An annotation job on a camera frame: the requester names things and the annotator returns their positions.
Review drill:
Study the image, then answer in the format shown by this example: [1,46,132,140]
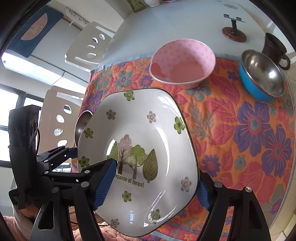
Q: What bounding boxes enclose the floral orange table mat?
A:
[70,53,295,241]

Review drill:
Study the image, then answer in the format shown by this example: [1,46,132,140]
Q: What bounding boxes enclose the blue steel bowl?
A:
[239,49,285,102]

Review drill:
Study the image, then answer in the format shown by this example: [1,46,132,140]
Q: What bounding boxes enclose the blue wall hanging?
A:
[8,6,63,58]

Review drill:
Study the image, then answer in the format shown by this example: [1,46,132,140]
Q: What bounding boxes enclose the red steel bowl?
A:
[74,110,93,147]

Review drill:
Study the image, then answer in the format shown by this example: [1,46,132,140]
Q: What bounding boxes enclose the phone stand wooden base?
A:
[222,14,247,43]

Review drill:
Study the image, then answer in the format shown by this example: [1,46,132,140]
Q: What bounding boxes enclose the black camera box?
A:
[8,105,41,192]

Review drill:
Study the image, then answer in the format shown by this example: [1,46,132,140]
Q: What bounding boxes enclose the white chair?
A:
[38,86,84,154]
[65,22,115,72]

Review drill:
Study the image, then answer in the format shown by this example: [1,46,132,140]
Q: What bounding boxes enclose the dark brown mug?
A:
[262,33,290,71]

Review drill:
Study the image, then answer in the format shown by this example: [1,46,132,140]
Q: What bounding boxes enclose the white chair near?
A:
[38,86,84,154]

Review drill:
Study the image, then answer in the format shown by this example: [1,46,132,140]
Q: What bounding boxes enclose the white flower vase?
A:
[144,0,161,8]

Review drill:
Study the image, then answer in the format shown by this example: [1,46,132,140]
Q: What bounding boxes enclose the white chair far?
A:
[65,22,115,72]

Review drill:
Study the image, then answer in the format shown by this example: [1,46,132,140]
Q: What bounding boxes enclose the pink dotted bowl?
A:
[149,39,216,89]

